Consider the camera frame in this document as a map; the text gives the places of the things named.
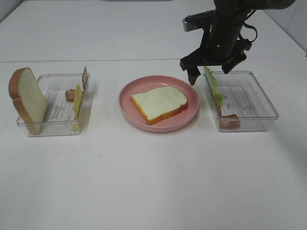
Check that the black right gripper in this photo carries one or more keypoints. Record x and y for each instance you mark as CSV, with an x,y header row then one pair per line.
x,y
219,47

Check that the green lettuce leaf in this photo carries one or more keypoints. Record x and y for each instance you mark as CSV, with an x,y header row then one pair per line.
x,y
213,85

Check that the bacon strip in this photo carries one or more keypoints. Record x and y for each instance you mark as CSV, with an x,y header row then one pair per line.
x,y
227,122
69,94

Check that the bread slice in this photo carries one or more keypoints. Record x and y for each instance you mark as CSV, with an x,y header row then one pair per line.
x,y
160,103
27,98

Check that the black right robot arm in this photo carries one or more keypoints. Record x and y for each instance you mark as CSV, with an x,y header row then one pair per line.
x,y
234,13

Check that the right clear plastic tray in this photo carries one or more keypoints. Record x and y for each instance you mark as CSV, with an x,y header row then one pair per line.
x,y
243,96

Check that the clear plastic tray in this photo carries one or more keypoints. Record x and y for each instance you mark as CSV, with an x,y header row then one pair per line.
x,y
243,96
60,118

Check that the pink round plate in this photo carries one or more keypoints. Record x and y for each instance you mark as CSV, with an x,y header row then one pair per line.
x,y
145,84

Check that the yellow cheese slice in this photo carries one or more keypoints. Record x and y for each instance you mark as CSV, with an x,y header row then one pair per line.
x,y
76,106

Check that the left clear plastic tray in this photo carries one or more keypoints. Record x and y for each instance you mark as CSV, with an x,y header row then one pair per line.
x,y
60,118

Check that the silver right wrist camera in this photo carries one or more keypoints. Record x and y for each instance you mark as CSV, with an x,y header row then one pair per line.
x,y
197,21

